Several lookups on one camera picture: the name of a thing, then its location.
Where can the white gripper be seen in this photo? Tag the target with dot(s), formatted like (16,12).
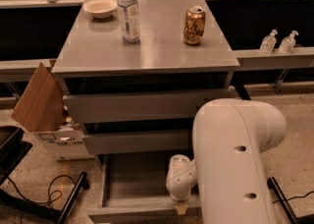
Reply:
(180,194)

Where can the grey bottom drawer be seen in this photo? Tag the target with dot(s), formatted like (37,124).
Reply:
(133,188)

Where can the grey drawer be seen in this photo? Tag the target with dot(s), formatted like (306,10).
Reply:
(118,107)
(133,188)
(137,141)

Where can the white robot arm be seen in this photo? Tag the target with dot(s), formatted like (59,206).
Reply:
(228,136)

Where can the grey middle drawer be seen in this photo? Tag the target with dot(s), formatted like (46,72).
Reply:
(137,141)

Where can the grey top drawer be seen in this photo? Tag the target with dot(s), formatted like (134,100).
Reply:
(118,107)

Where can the grey drawer cabinet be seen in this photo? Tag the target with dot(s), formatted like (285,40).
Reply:
(161,37)

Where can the open cardboard box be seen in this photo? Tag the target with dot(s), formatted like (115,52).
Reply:
(42,112)

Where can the black stand leg right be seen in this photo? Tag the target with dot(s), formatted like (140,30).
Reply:
(281,198)

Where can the left sanitizer pump bottle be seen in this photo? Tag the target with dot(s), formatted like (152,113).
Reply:
(269,42)

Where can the sanitizer pump bottle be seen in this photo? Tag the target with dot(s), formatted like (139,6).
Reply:
(269,42)
(288,42)

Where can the gold drink can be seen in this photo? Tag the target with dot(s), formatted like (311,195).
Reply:
(194,25)

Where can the right sanitizer pump bottle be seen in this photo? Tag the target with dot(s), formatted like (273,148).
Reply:
(288,42)

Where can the clear plastic water bottle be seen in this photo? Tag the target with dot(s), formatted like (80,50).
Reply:
(129,20)

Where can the white paper bowl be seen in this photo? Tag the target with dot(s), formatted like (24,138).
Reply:
(100,9)

